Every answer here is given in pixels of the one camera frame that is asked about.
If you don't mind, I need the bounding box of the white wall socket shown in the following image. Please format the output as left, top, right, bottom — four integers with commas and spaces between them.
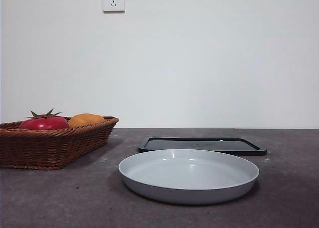
103, 0, 126, 13

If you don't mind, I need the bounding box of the black rectangular tray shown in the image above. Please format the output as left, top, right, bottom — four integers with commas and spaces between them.
138, 136, 267, 156

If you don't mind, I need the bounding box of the brown wicker basket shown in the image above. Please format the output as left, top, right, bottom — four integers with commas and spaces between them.
0, 116, 120, 171

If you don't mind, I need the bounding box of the pale grey round plate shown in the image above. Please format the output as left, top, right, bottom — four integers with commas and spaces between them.
118, 148, 260, 205

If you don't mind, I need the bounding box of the red tomato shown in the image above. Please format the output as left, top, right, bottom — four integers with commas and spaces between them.
19, 108, 70, 130

